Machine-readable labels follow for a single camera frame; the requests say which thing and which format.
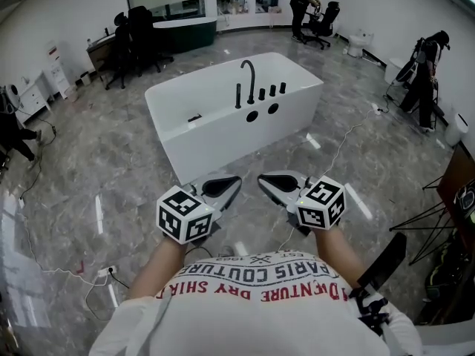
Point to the green reception desk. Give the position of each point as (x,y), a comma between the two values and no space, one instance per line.
(189,35)

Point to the black handheld shower head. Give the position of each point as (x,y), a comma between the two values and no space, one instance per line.
(238,96)

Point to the black curved faucet spout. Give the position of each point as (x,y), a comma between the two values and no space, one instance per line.
(253,84)

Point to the black yellow-green bag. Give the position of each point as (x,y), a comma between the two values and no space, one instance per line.
(441,276)

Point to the black tripod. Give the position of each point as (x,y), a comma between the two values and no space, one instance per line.
(434,213)

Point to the white toilet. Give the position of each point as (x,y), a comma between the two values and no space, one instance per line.
(360,45)

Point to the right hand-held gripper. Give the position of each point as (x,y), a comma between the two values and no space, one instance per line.
(319,210)

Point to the person's right forearm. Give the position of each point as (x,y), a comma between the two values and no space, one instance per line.
(339,258)

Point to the white chair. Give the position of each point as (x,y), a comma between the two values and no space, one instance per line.
(449,341)

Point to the white bathtub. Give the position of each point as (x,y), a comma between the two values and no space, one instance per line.
(208,143)

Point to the dark red cloth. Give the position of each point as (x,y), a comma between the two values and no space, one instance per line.
(194,117)

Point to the white water dispenser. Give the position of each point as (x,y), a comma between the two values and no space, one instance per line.
(57,72)

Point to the person's grey shoe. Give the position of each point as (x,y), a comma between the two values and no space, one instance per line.
(227,251)

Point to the small white bin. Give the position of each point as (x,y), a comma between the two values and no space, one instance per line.
(85,79)

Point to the white power strip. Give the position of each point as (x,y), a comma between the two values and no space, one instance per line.
(107,270)
(376,109)

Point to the person's white printed shirt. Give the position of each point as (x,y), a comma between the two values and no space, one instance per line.
(252,321)

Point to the person's left forearm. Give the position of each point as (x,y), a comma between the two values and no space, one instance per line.
(159,265)

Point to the brown wooden board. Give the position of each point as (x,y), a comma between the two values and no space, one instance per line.
(451,198)

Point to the dark wooden desk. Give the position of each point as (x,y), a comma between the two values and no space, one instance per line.
(98,52)

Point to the black flat bar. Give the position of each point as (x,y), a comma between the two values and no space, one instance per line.
(384,262)

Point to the black office chair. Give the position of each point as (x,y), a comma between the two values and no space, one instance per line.
(144,35)
(118,50)
(326,20)

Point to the white cabinet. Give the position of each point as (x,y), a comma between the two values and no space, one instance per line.
(35,95)

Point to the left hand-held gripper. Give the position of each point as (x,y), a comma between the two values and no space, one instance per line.
(182,221)

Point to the white trash bin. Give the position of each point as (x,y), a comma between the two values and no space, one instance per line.
(457,130)
(392,70)

